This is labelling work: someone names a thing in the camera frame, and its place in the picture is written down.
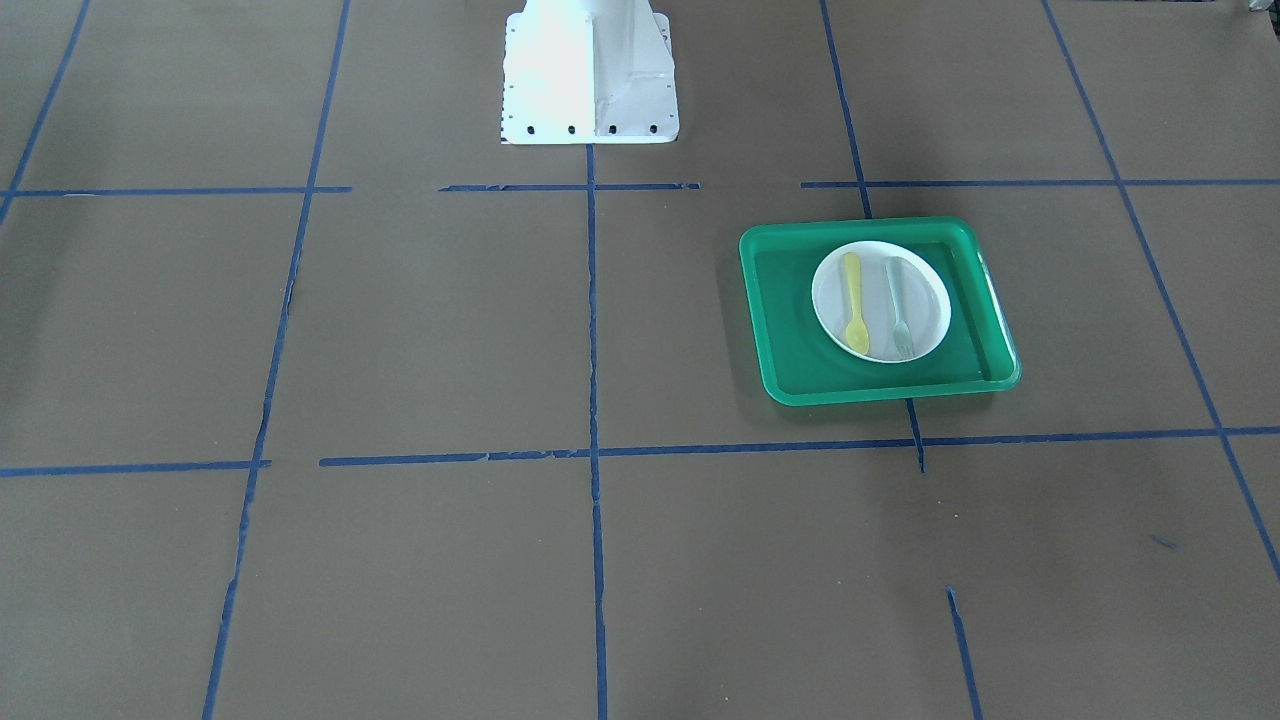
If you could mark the white round plate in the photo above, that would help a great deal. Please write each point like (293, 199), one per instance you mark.
(928, 305)

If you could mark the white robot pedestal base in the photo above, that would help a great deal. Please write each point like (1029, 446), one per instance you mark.
(580, 72)

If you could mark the green plastic tray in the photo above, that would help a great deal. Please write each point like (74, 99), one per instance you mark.
(800, 364)

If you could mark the yellow plastic spoon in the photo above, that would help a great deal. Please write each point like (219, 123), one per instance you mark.
(856, 334)

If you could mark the pale green plastic fork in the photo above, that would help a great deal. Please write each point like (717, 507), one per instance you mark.
(901, 332)

